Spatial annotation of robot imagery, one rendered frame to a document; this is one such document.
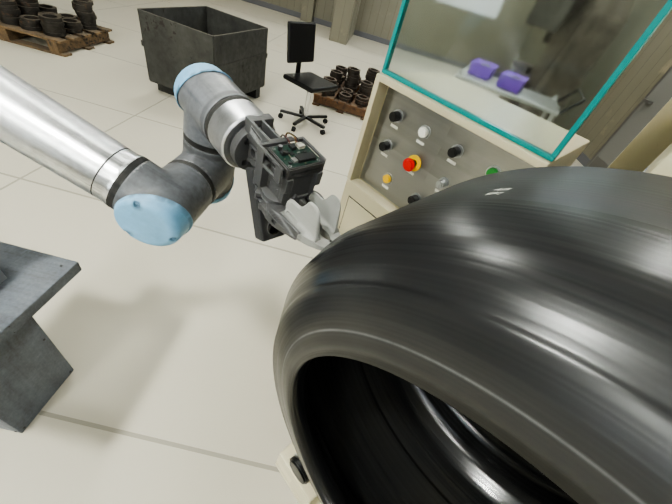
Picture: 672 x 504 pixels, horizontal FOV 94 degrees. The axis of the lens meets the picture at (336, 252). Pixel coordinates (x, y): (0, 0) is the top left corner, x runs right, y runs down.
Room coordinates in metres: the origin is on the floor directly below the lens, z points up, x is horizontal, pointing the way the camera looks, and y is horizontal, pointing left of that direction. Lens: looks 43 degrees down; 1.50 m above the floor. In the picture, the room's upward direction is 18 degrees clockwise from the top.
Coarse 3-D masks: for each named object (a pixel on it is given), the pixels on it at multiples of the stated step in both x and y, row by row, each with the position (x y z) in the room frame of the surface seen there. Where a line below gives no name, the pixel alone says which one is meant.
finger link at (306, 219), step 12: (288, 204) 0.32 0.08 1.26; (312, 204) 0.30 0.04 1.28; (288, 216) 0.31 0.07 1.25; (300, 216) 0.31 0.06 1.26; (312, 216) 0.30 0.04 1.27; (300, 228) 0.30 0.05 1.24; (312, 228) 0.30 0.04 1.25; (300, 240) 0.29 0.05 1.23; (312, 240) 0.29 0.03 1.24; (324, 240) 0.30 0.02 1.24
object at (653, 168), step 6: (666, 150) 0.44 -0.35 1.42; (660, 156) 0.44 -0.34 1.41; (666, 156) 0.39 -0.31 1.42; (654, 162) 0.44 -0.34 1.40; (660, 162) 0.39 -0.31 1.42; (666, 162) 0.39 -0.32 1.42; (648, 168) 0.43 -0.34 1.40; (654, 168) 0.39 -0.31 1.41; (660, 168) 0.39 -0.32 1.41; (666, 168) 0.39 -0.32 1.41; (660, 174) 0.39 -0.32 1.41; (666, 174) 0.38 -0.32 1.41
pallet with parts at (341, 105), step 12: (336, 72) 4.73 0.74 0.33; (348, 72) 4.75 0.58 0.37; (372, 72) 5.15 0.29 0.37; (336, 84) 4.38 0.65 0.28; (348, 84) 4.73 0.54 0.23; (372, 84) 4.58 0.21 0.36; (324, 96) 4.31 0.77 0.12; (336, 96) 4.76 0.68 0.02; (348, 96) 4.33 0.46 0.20; (360, 96) 4.44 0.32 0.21; (336, 108) 4.28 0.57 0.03; (348, 108) 4.28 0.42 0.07; (360, 108) 4.30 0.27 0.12
